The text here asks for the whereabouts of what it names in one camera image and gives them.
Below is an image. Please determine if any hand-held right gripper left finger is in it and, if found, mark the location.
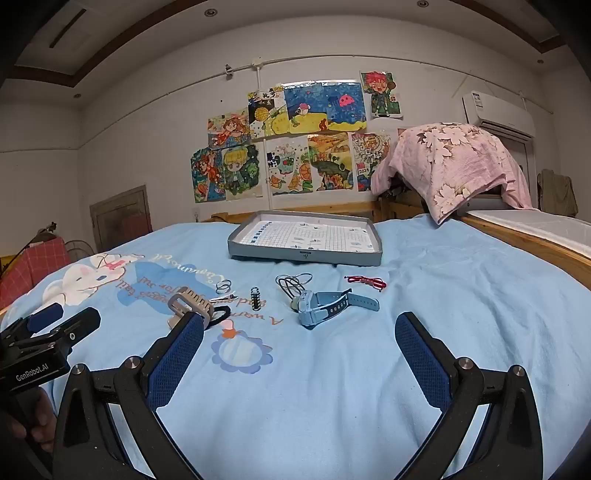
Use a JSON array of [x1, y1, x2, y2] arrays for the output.
[[52, 311, 206, 480]]

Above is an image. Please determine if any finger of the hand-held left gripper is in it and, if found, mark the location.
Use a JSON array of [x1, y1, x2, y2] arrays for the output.
[[0, 302, 64, 343], [27, 307, 101, 361]]

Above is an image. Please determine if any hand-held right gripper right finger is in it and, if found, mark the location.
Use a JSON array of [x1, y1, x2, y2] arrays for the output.
[[394, 311, 543, 480]]

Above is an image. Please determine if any beige hair claw clip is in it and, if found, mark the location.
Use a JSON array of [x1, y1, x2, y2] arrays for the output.
[[166, 286, 214, 329]]

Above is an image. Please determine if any red string bracelet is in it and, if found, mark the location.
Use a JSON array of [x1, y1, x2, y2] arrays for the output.
[[345, 274, 387, 291]]

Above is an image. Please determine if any grey cardboard tray box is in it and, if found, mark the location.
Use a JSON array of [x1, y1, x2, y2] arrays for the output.
[[228, 211, 383, 267]]

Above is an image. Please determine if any person's left hand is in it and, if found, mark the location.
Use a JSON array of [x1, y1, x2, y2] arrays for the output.
[[0, 387, 57, 455]]

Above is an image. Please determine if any red plaid cloth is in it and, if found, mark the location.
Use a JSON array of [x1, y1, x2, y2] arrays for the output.
[[0, 235, 74, 310]]

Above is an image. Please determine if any small standing fan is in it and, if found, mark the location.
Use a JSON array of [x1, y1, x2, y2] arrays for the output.
[[69, 239, 96, 265]]

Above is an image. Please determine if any light blue printed blanket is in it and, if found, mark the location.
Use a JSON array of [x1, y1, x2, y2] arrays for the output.
[[0, 215, 591, 480]]

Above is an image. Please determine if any grey cabinet door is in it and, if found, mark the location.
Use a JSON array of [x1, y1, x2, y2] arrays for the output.
[[90, 185, 153, 252]]

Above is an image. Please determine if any white mattress pad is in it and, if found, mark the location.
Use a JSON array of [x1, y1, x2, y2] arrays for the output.
[[466, 208, 591, 259]]

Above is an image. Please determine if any mermaid and fish drawing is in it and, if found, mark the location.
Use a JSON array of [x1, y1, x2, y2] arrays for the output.
[[191, 148, 228, 204]]

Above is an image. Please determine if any blond-haired character drawing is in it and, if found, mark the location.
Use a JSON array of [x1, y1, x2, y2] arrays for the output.
[[222, 144, 265, 200]]

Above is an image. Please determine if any pink floral blanket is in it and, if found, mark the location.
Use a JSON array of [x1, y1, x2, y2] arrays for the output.
[[370, 122, 539, 225]]

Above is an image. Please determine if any red and white patterned drawing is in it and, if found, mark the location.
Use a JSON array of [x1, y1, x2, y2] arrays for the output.
[[351, 131, 393, 192]]

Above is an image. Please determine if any olive hanging garment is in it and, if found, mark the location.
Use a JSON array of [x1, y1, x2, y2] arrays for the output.
[[538, 169, 579, 219]]

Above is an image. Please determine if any bridge landscape drawing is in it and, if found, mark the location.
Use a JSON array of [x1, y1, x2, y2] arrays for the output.
[[307, 133, 355, 192]]

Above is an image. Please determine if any turtle drawing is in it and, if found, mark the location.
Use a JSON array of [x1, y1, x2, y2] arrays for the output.
[[265, 136, 315, 197]]

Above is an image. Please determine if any orange-haired girl drawing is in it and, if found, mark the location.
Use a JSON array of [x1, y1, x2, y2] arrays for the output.
[[208, 110, 252, 148]]

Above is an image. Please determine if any black and yellow pineapple drawing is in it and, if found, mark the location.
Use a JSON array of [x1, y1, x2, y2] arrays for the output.
[[248, 90, 289, 139]]

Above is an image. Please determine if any white air conditioner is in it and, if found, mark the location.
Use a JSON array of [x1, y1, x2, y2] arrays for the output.
[[462, 91, 537, 139]]

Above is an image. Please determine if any blue sea jellyfish drawing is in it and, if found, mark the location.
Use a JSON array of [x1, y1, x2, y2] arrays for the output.
[[284, 82, 368, 134]]

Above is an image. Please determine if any red-haired character drawing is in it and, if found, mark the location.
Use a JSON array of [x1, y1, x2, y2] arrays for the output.
[[360, 70, 402, 119]]

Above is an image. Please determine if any black hair tie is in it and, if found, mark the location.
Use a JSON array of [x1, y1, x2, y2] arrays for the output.
[[203, 305, 230, 329]]

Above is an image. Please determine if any wooden bed frame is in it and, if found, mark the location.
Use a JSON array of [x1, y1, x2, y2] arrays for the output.
[[210, 189, 591, 278]]

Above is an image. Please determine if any white wall cable conduit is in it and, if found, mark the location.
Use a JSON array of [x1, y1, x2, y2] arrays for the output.
[[225, 55, 467, 81]]

